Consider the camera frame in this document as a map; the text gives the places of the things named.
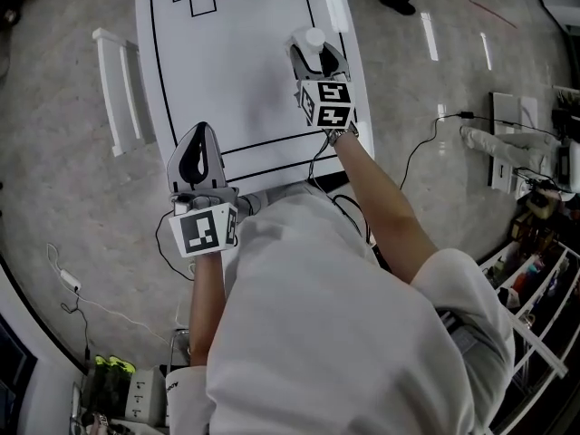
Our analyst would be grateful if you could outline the person's white shirt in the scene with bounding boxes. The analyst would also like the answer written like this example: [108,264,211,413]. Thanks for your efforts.
[165,192,516,435]

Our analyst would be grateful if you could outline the black power cable with adapter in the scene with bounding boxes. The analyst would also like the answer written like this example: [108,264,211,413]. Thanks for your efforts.
[398,111,477,192]

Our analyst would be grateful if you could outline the black chair with chrome frame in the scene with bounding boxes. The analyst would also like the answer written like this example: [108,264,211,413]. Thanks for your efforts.
[168,328,191,371]

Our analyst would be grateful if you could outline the white low cabinet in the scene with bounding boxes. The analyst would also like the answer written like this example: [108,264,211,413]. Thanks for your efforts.
[487,91,540,194]

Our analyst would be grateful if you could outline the white table with black lines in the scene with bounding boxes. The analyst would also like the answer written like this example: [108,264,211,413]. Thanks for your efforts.
[134,0,376,197]

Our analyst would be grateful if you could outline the white power strip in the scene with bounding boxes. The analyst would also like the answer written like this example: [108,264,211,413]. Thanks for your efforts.
[59,268,83,292]

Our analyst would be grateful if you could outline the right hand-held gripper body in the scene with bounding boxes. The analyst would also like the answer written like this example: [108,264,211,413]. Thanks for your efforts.
[295,72,359,131]

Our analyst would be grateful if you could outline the clear plastic bottle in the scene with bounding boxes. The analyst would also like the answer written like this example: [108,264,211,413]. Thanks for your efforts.
[284,27,325,58]

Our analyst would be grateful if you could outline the white box with black icons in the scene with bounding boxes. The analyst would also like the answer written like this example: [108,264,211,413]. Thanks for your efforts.
[124,369,167,423]

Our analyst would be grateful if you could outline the person's right forearm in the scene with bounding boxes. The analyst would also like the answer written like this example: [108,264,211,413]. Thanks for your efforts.
[333,129,439,285]

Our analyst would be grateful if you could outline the person's grey trousers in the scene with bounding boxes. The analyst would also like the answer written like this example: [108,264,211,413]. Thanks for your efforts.
[235,183,318,217]

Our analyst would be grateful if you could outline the white shelving unit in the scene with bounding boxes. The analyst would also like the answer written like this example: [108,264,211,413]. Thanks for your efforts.
[478,237,580,425]

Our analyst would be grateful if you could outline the white long counter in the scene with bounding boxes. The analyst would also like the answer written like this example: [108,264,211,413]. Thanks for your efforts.
[0,251,90,435]

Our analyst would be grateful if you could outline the silver wristwatch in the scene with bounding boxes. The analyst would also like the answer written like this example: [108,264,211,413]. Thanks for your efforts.
[326,123,360,148]

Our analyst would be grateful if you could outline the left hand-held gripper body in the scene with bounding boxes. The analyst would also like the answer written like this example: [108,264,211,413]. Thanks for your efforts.
[167,187,240,258]

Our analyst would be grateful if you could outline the person's left forearm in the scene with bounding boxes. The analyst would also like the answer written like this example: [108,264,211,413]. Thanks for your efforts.
[188,252,227,369]

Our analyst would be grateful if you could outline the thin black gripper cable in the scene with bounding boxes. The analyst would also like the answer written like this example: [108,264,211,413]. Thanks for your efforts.
[307,136,377,248]
[154,213,196,283]

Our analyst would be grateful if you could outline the white wooden chair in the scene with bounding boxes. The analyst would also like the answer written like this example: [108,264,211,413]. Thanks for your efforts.
[92,27,158,158]

